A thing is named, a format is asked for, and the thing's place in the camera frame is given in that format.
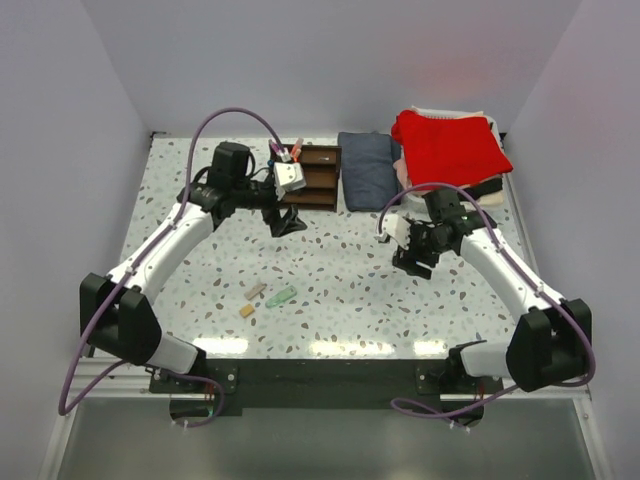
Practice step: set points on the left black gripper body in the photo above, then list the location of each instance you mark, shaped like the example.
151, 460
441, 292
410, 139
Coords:
272, 217

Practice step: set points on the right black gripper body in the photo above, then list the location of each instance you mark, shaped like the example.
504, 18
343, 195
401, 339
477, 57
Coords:
424, 247

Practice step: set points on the purple capped white marker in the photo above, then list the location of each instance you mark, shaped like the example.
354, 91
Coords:
279, 152

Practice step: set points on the brown wooden desk organizer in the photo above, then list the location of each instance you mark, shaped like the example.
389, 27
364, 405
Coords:
321, 165

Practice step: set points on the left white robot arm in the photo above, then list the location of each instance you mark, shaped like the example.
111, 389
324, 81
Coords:
116, 310

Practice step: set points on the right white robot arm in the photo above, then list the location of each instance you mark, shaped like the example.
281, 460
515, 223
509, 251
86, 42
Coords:
551, 344

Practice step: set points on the green clear correction tape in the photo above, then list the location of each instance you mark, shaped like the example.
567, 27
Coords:
281, 297

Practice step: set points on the beige eraser piece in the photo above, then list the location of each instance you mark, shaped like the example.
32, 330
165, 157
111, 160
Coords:
254, 291

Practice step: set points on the pink cloth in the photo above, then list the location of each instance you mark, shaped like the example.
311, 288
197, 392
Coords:
402, 174

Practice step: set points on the blue folded towel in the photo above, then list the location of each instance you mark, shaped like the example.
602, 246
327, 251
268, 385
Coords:
367, 168

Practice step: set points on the tan eraser block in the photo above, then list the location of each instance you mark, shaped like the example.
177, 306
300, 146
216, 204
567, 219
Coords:
246, 311

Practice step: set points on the red folded cloth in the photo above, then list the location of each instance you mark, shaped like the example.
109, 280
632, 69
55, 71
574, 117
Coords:
459, 151

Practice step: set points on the white basket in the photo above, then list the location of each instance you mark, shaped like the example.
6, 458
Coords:
489, 193

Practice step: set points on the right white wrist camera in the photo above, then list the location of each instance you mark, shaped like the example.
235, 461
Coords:
394, 227

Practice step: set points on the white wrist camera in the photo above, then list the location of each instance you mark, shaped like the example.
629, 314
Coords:
394, 227
288, 177

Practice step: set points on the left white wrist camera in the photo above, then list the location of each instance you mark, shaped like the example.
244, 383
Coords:
288, 177

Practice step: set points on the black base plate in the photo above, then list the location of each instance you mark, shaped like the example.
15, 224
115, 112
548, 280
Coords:
347, 384

